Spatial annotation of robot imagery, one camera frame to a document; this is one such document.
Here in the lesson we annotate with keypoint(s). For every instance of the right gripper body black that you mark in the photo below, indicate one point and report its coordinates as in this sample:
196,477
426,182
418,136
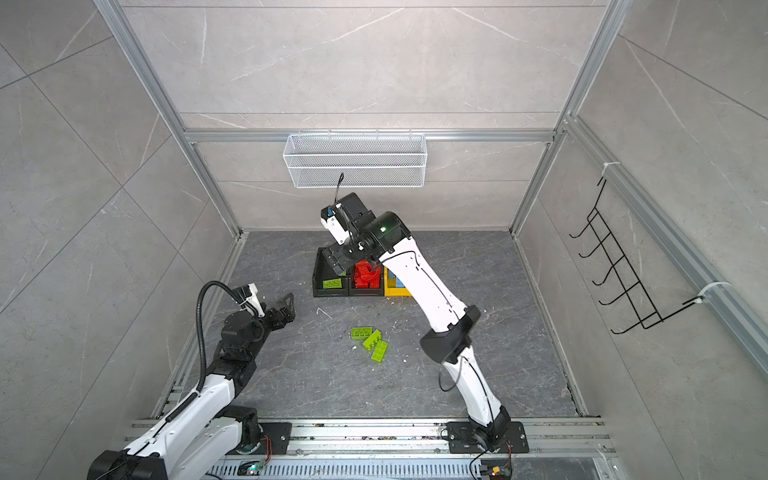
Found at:
345,255

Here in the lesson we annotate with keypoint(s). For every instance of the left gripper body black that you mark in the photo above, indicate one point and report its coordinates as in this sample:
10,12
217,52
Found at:
274,323

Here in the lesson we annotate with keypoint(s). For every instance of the red arch lego piece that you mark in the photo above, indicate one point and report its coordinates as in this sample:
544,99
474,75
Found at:
367,275

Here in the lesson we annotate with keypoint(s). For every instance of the green lego brick front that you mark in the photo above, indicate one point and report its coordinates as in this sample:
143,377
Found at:
335,283

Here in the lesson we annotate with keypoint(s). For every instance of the green lego brick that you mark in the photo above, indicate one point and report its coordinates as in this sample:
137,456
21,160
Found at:
371,341
335,283
379,351
361,333

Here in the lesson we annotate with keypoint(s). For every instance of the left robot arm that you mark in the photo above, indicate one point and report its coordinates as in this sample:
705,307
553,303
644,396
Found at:
206,424

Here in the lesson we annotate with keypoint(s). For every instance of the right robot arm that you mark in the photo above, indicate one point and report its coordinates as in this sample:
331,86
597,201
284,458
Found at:
448,341

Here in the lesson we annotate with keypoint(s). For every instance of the black divided tray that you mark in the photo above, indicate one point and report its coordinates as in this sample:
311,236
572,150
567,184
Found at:
323,271

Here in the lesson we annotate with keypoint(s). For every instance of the yellow plastic bin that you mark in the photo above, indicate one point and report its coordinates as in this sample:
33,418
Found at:
393,286

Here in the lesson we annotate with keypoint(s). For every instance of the green lego brick tilted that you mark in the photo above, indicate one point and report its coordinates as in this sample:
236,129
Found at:
371,341

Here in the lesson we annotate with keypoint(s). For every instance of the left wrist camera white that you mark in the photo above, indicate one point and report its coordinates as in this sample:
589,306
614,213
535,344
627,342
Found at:
249,300

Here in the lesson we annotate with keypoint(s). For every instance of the white wire mesh basket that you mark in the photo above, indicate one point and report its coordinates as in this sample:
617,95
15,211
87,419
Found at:
356,160

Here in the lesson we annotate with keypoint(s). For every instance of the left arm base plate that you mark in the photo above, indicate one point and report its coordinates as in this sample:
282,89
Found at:
273,437

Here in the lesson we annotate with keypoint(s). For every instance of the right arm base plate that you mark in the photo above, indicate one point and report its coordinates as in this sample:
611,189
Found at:
466,438

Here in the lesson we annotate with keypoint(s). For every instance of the aluminium rail front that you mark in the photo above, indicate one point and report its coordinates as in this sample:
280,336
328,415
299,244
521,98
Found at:
422,448

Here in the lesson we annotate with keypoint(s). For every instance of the black wire hook rack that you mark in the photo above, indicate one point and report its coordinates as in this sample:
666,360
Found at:
646,313

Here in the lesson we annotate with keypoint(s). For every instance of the white cable tie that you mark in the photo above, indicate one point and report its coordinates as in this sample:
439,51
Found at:
702,293

